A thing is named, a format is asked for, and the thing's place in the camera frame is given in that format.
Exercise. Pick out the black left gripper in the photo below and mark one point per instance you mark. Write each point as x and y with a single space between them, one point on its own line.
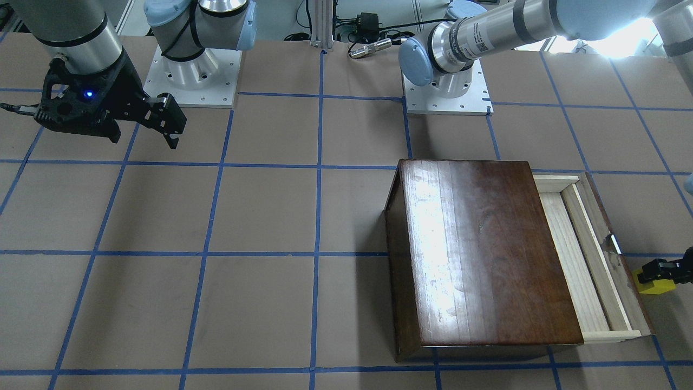
661 269

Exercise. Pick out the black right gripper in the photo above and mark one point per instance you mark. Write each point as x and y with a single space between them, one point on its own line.
125 82

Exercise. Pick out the yellow block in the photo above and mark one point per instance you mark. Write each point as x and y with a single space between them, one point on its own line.
659 287

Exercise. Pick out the white drawer handle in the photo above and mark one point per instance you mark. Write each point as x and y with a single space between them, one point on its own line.
610 244

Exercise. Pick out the light wood drawer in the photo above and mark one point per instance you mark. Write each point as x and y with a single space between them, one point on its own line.
601 286

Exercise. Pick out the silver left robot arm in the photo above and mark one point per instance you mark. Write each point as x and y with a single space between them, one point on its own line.
448 47

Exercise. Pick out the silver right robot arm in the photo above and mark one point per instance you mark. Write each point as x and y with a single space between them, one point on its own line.
81 33

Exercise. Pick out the dark wooden drawer cabinet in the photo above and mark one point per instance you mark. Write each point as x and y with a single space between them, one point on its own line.
473 267

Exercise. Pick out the black power brick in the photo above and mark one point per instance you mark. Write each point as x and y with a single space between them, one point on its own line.
367 26

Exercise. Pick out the silver metal cylinder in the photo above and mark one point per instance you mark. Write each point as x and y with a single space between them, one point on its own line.
370 49

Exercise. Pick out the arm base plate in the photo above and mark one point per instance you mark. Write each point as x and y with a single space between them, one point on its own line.
464 93
208 81

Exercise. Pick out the aluminium frame post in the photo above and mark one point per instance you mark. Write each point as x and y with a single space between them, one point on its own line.
321 24

